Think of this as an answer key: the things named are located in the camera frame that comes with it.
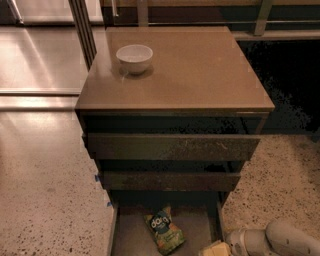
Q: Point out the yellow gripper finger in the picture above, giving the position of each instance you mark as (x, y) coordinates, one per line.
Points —
(218, 248)

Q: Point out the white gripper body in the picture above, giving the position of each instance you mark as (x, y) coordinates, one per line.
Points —
(240, 242)

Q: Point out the green rice chip bag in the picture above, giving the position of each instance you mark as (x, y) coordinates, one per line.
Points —
(167, 236)

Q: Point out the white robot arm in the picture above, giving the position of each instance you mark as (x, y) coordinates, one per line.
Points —
(277, 239)

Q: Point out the open bottom drawer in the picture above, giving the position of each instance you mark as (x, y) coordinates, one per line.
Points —
(200, 224)

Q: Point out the middle drawer front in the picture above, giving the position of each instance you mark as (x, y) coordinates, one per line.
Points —
(169, 181)

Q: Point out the brown drawer cabinet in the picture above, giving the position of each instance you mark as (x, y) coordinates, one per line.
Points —
(199, 82)

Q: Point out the top drawer front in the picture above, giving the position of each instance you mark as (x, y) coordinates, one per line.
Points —
(171, 147)

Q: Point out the blue tape piece upper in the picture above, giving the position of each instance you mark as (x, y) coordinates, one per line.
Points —
(96, 178)

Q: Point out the white ceramic bowl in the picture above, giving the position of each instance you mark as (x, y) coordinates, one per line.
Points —
(135, 59)

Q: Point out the metal railing frame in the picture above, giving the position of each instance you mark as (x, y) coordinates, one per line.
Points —
(255, 17)

